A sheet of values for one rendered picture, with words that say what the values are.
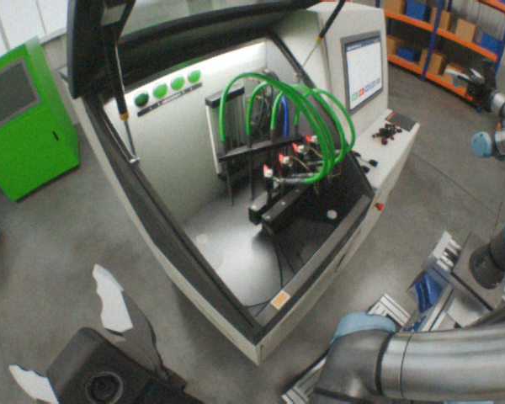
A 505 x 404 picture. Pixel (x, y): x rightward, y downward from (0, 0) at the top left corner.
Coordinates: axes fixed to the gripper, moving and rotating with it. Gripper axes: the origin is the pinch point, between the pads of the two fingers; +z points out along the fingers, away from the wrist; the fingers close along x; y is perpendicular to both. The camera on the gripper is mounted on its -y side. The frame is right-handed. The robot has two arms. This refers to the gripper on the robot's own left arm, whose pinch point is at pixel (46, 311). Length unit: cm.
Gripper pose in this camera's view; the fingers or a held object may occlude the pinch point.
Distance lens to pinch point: 29.3
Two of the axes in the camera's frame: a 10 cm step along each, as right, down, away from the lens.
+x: 4.3, -6.0, 6.8
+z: -9.0, -3.0, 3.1
